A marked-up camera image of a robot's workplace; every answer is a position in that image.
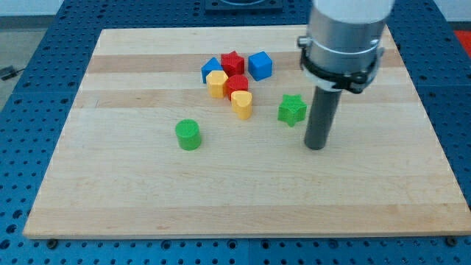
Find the green star block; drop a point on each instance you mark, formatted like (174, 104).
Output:
(292, 109)

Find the red star block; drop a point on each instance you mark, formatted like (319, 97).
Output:
(233, 64)

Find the yellow heart block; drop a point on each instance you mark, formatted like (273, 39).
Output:
(241, 102)

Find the green cylinder block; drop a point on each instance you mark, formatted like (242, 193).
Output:
(188, 134)

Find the red cylinder block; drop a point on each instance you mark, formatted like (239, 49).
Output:
(236, 82)

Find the yellow hexagon block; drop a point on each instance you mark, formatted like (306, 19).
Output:
(216, 83)

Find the light wooden board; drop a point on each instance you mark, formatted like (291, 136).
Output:
(117, 171)

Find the blue cube block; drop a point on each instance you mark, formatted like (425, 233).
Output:
(260, 66)

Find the blue triangle block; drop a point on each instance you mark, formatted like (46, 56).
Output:
(212, 65)

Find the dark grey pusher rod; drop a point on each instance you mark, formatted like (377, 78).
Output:
(323, 110)

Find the red object at edge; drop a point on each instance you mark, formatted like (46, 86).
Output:
(464, 38)

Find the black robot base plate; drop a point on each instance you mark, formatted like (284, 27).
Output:
(225, 6)

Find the black cable plug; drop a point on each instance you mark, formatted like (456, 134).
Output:
(9, 72)

